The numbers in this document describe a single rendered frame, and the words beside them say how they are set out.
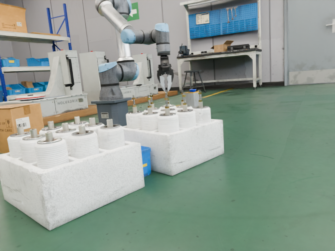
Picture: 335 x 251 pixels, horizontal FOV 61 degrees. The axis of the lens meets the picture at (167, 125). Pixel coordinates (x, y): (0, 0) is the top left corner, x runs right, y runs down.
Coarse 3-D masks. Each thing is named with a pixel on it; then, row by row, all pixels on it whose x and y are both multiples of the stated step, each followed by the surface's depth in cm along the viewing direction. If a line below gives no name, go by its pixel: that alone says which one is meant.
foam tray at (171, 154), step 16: (128, 128) 141; (192, 128) 130; (208, 128) 137; (144, 144) 131; (160, 144) 123; (176, 144) 122; (192, 144) 130; (208, 144) 138; (160, 160) 125; (176, 160) 123; (192, 160) 130
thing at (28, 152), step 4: (20, 140) 97; (24, 140) 95; (28, 140) 95; (32, 140) 95; (36, 140) 95; (20, 144) 96; (24, 144) 95; (28, 144) 94; (32, 144) 95; (24, 148) 95; (28, 148) 95; (32, 148) 95; (24, 152) 95; (28, 152) 95; (32, 152) 95; (24, 156) 96; (28, 156) 95; (32, 156) 95; (24, 160) 96; (28, 160) 95; (32, 160) 95
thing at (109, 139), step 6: (120, 126) 107; (102, 132) 104; (108, 132) 103; (114, 132) 104; (120, 132) 106; (102, 138) 104; (108, 138) 104; (114, 138) 104; (120, 138) 106; (102, 144) 105; (108, 144) 104; (114, 144) 105; (120, 144) 106
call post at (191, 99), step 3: (186, 93) 167; (189, 93) 166; (192, 93) 164; (195, 93) 165; (186, 96) 168; (189, 96) 166; (192, 96) 164; (195, 96) 165; (198, 96) 167; (186, 99) 168; (189, 99) 166; (192, 99) 165; (195, 99) 165; (198, 99) 167; (186, 102) 168; (189, 102) 167; (192, 102) 165; (195, 102) 165; (189, 105) 167; (192, 105) 166; (195, 105) 165
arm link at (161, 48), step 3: (159, 45) 153; (162, 45) 152; (165, 45) 153; (168, 45) 154; (156, 48) 156; (159, 48) 153; (162, 48) 153; (165, 48) 153; (168, 48) 154; (159, 51) 154; (162, 51) 153; (165, 51) 153; (168, 51) 155
